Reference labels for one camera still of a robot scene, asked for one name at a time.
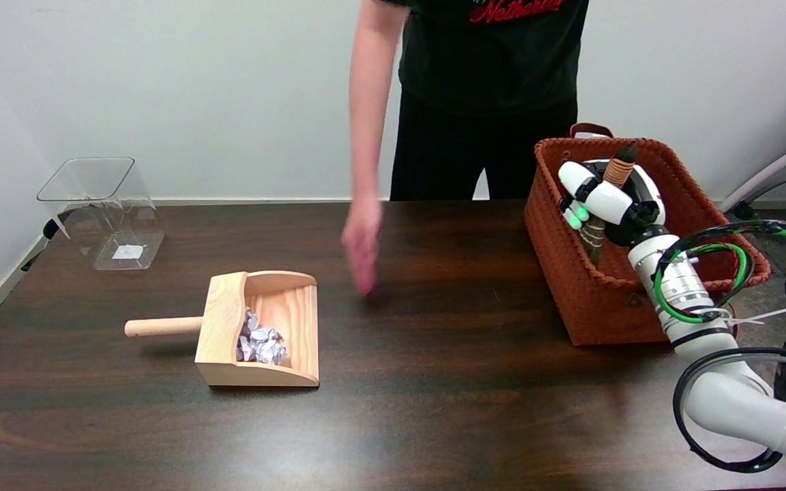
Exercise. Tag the large crumpled silver paper ball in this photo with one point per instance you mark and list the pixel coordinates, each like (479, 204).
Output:
(267, 346)

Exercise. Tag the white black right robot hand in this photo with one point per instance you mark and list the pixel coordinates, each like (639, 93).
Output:
(611, 201)

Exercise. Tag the person in black clothes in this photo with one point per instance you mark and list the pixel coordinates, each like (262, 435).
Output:
(488, 68)

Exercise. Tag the small straw hand broom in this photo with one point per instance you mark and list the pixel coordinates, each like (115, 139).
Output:
(618, 170)

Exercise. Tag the red-brown woven basket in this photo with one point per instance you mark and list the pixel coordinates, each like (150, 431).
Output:
(584, 293)

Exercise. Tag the black chair frame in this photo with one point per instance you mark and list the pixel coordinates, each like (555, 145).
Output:
(748, 208)

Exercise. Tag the small crumpled silver paper ball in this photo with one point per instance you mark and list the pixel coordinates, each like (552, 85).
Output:
(251, 320)

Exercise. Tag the black clamp object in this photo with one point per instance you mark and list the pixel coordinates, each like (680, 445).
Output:
(52, 228)

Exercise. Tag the person bare forearm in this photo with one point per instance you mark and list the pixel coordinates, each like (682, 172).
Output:
(371, 102)

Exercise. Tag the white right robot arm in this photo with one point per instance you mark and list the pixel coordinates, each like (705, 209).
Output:
(734, 402)

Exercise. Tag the clear plastic container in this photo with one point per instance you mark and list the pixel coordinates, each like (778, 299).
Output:
(110, 218)

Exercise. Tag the white zip tie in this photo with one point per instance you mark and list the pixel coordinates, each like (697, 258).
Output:
(758, 318)

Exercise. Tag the person bare hand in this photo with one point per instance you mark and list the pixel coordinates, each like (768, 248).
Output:
(364, 239)

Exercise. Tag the white curved chair tube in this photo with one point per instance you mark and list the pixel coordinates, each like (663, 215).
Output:
(772, 170)

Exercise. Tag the white sticker label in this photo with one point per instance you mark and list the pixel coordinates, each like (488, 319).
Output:
(128, 252)

